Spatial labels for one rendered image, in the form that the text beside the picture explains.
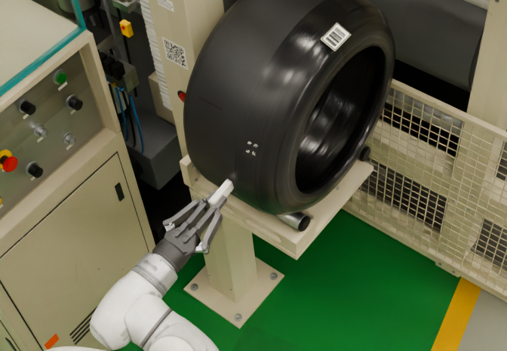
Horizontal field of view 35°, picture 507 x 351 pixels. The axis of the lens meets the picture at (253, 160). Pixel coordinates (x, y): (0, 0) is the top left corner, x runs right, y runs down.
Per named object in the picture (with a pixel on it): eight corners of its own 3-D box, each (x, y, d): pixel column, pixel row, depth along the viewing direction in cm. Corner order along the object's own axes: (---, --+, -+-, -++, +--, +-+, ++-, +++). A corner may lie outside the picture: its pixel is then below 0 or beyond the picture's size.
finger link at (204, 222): (179, 239, 173) (185, 243, 172) (213, 202, 177) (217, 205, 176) (184, 247, 176) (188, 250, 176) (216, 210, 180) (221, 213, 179)
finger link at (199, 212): (181, 245, 177) (176, 242, 177) (211, 207, 181) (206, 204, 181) (177, 238, 173) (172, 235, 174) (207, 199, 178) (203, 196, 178)
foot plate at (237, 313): (183, 290, 295) (182, 287, 294) (228, 241, 308) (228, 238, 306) (239, 329, 284) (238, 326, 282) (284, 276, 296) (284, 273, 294)
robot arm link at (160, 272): (125, 263, 169) (143, 242, 171) (137, 281, 177) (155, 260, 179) (157, 285, 165) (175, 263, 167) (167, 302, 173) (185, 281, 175)
